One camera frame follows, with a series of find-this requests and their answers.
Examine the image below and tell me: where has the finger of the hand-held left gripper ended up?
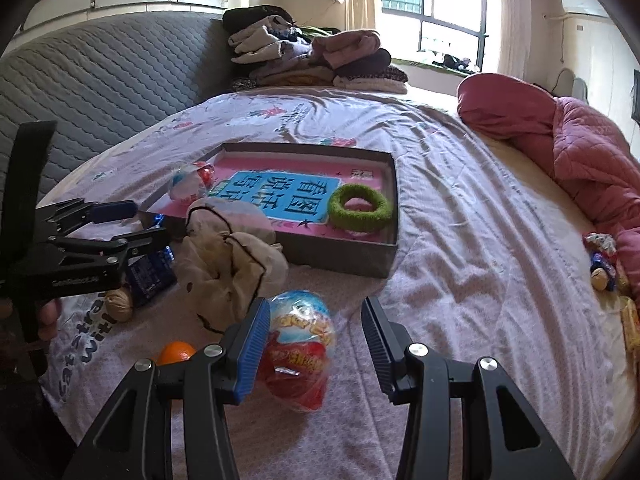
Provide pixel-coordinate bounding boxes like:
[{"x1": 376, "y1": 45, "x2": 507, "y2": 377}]
[
  {"x1": 39, "y1": 199, "x2": 139, "y2": 236},
  {"x1": 50, "y1": 227, "x2": 171, "y2": 267}
]

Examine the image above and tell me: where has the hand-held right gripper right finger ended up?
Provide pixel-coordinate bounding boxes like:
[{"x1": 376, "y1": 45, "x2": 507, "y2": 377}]
[{"x1": 361, "y1": 296, "x2": 576, "y2": 480}]

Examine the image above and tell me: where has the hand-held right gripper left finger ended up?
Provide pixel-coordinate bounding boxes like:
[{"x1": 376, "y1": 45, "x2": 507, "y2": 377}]
[{"x1": 62, "y1": 297, "x2": 272, "y2": 480}]

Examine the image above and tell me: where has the blue snack packet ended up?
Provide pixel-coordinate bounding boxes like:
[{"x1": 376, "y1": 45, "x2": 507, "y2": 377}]
[{"x1": 125, "y1": 247, "x2": 178, "y2": 306}]

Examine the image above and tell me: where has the large toy egg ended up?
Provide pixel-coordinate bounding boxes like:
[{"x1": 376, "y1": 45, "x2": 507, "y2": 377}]
[{"x1": 260, "y1": 290, "x2": 337, "y2": 413}]

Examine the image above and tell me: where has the walnut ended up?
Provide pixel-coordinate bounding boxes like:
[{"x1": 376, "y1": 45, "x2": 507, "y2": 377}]
[{"x1": 105, "y1": 287, "x2": 136, "y2": 322}]

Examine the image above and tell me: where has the small toy egg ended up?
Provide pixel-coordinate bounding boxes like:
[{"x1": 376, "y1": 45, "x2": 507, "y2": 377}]
[{"x1": 167, "y1": 161, "x2": 216, "y2": 203}]

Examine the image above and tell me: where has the orange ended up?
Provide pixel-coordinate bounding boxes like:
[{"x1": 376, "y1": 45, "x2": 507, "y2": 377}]
[{"x1": 157, "y1": 341, "x2": 197, "y2": 365}]

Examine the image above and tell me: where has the grey cardboard box pink inside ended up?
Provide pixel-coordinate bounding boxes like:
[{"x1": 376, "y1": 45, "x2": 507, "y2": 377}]
[{"x1": 142, "y1": 142, "x2": 398, "y2": 279}]

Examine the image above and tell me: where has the person's left hand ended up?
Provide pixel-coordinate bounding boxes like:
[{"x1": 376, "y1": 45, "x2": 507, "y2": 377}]
[{"x1": 36, "y1": 297, "x2": 64, "y2": 343}]

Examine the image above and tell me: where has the printed pink bedsheet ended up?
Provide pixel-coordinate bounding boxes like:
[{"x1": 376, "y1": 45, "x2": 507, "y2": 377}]
[{"x1": 37, "y1": 85, "x2": 636, "y2": 480}]

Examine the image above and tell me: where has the grey quilted headboard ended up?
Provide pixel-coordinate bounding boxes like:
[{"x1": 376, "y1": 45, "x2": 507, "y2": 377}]
[{"x1": 0, "y1": 10, "x2": 236, "y2": 206}]

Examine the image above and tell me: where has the heap of wrapped snacks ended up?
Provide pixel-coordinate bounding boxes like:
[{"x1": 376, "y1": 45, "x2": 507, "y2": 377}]
[{"x1": 582, "y1": 232, "x2": 640, "y2": 356}]

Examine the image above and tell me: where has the pile of folded clothes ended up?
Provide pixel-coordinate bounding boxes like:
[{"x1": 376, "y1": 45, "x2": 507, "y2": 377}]
[{"x1": 222, "y1": 5, "x2": 408, "y2": 95}]

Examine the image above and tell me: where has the pink quilt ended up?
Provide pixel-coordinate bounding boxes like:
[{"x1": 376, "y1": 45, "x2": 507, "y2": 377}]
[{"x1": 457, "y1": 74, "x2": 640, "y2": 311}]

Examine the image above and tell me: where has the window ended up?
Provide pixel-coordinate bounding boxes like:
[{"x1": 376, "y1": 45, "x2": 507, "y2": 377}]
[{"x1": 377, "y1": 0, "x2": 501, "y2": 71}]

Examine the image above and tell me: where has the white air conditioner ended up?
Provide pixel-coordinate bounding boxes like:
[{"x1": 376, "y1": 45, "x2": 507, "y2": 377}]
[{"x1": 560, "y1": 0, "x2": 613, "y2": 17}]

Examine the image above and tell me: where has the green fuzzy ring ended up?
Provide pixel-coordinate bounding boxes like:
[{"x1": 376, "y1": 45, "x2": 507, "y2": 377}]
[{"x1": 327, "y1": 184, "x2": 394, "y2": 233}]

